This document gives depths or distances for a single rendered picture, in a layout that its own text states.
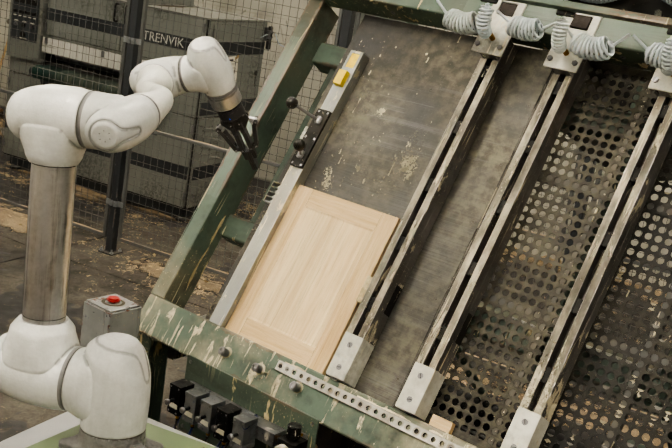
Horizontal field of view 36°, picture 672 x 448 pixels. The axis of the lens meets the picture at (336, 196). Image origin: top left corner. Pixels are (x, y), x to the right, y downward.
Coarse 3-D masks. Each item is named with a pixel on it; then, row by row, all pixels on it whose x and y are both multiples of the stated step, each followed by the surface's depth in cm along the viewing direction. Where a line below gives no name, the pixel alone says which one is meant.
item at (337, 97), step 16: (352, 80) 317; (336, 96) 315; (336, 112) 315; (320, 144) 313; (288, 176) 310; (304, 176) 310; (288, 192) 308; (272, 208) 308; (272, 224) 305; (256, 240) 305; (256, 256) 303; (240, 272) 303; (240, 288) 301; (224, 304) 301; (224, 320) 299
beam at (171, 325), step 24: (144, 312) 312; (168, 312) 308; (168, 336) 304; (192, 336) 300; (216, 336) 296; (240, 336) 292; (216, 360) 292; (240, 360) 289; (264, 360) 285; (288, 360) 281; (264, 384) 282; (288, 384) 278; (336, 384) 271; (312, 408) 272; (336, 408) 268; (360, 432) 262; (384, 432) 259
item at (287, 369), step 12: (288, 372) 279; (300, 372) 277; (312, 384) 274; (324, 384) 272; (336, 396) 269; (348, 396) 268; (360, 408) 264; (372, 408) 263; (384, 420) 260; (396, 420) 258; (408, 432) 256; (420, 432) 254; (432, 444) 251; (444, 444) 250; (456, 444) 249
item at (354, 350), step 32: (480, 32) 281; (480, 64) 291; (480, 96) 287; (448, 128) 287; (448, 160) 282; (416, 192) 283; (448, 192) 286; (416, 224) 278; (384, 256) 279; (416, 256) 281; (384, 288) 274; (352, 320) 275; (384, 320) 277; (352, 352) 271; (352, 384) 272
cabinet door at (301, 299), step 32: (320, 192) 305; (288, 224) 305; (320, 224) 300; (352, 224) 295; (384, 224) 290; (288, 256) 301; (320, 256) 295; (352, 256) 290; (256, 288) 301; (288, 288) 296; (320, 288) 291; (352, 288) 285; (256, 320) 296; (288, 320) 291; (320, 320) 286; (288, 352) 286; (320, 352) 281
